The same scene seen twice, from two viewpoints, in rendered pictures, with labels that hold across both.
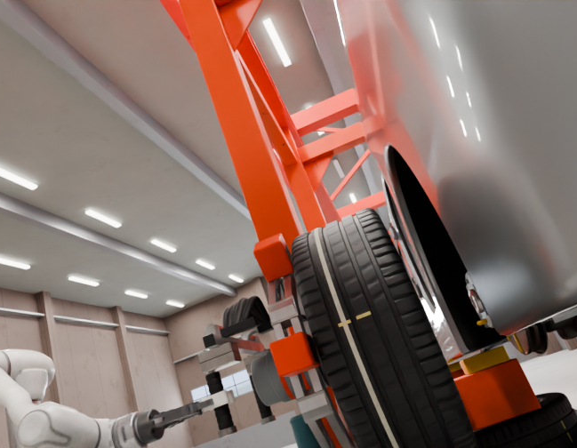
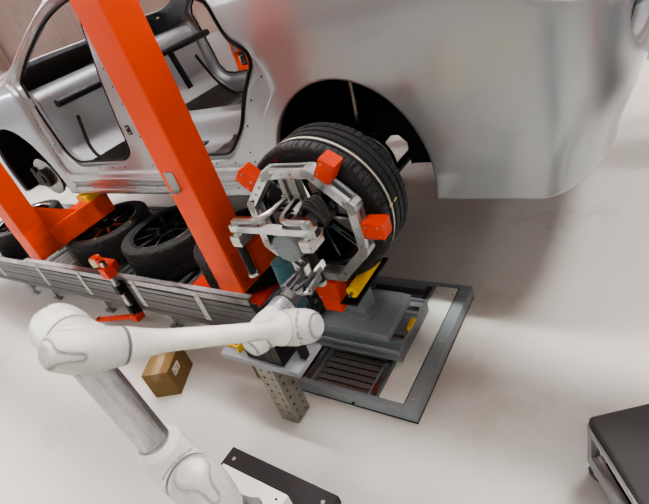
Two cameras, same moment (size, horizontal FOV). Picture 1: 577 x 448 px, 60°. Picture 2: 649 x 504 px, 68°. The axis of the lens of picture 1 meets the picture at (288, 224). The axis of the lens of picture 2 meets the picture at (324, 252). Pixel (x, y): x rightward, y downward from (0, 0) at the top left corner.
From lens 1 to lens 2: 189 cm
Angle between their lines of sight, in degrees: 75
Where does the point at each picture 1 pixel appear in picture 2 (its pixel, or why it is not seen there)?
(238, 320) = (327, 214)
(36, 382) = not seen: hidden behind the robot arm
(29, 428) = (318, 326)
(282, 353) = (385, 228)
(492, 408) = not seen: hidden behind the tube
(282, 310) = (358, 203)
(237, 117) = not seen: outside the picture
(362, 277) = (388, 178)
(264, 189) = (153, 67)
